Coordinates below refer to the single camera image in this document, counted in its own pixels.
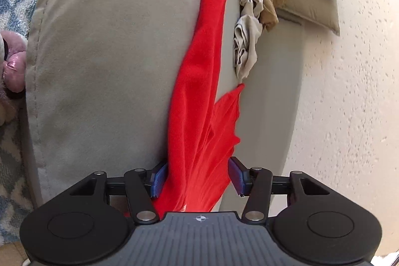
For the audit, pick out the beige cushion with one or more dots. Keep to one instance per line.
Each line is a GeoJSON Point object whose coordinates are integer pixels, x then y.
{"type": "Point", "coordinates": [311, 5]}

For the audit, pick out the grey sofa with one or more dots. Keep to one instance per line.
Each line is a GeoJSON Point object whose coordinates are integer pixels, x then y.
{"type": "Point", "coordinates": [109, 51]}

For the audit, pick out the red garment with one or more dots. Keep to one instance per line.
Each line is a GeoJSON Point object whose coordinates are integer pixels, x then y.
{"type": "Point", "coordinates": [193, 97]}

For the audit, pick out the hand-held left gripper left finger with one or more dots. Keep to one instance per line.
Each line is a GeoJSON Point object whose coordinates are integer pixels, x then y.
{"type": "Point", "coordinates": [158, 182]}

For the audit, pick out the beige crumpled garment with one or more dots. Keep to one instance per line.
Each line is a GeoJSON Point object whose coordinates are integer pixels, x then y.
{"type": "Point", "coordinates": [246, 38]}

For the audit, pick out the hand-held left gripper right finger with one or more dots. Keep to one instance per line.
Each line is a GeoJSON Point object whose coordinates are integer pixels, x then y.
{"type": "Point", "coordinates": [235, 179]}

